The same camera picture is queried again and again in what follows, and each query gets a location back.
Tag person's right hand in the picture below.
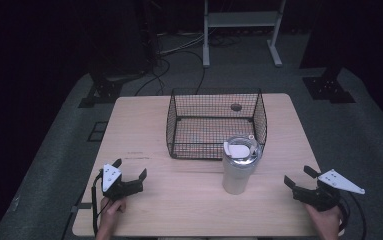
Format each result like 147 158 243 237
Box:
303 203 344 235

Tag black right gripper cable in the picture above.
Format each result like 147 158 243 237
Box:
336 191 369 240

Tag black stand with base plate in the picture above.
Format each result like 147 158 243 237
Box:
78 0 154 109
301 0 357 105

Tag black floor cable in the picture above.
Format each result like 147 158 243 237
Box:
133 49 207 97

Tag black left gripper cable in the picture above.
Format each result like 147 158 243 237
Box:
90 172 105 237

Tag black wire mesh basket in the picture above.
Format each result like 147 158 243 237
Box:
165 87 269 161

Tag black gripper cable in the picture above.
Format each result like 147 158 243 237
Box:
90 172 105 237
336 191 369 240

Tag grey floor cable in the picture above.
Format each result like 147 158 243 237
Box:
157 32 205 56

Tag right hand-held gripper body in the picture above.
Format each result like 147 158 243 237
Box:
291 168 367 213

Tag white metal stand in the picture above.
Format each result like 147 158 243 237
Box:
202 0 287 69

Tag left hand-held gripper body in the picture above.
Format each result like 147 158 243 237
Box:
101 163 145 202

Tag person's left hand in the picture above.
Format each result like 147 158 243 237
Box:
99 196 128 231

